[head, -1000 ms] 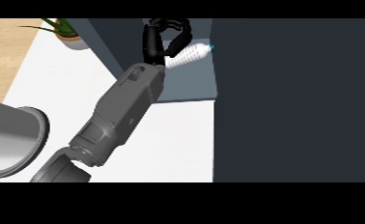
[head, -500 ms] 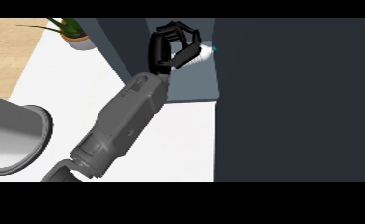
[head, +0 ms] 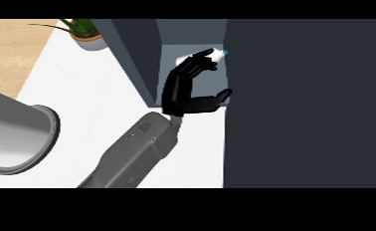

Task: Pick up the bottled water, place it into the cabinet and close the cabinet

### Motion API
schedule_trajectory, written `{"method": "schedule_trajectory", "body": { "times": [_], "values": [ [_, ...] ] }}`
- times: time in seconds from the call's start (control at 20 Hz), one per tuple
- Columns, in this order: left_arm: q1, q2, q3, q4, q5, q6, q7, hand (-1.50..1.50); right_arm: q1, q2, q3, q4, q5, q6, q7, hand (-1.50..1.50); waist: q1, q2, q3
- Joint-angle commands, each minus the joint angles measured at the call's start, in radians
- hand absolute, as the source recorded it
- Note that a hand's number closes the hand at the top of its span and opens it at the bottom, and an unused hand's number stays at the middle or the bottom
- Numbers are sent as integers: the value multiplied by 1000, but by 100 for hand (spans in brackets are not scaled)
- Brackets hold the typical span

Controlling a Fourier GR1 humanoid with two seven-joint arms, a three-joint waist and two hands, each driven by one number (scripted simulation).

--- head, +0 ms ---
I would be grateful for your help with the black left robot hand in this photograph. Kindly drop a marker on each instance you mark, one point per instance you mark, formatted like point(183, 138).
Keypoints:
point(177, 92)

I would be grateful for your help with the white water bottle blue cap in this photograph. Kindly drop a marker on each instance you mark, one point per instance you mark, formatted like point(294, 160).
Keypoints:
point(217, 55)

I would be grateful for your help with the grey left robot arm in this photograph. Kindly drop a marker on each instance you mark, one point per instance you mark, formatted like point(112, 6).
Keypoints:
point(138, 148)

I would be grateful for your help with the dark grey cabinet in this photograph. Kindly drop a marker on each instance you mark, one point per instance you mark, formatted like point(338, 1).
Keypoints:
point(139, 52)

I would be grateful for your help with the dark grey cabinet door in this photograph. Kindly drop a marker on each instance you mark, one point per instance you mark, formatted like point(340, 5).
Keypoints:
point(298, 109)

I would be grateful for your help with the grey and brown plant pot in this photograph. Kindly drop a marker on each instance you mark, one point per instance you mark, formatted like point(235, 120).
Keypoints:
point(92, 42)

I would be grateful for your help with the green leafy plant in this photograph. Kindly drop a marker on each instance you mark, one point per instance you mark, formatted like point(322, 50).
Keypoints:
point(81, 26)

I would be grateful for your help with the large grey metal cylinder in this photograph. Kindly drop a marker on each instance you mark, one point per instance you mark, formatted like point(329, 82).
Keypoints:
point(23, 135)

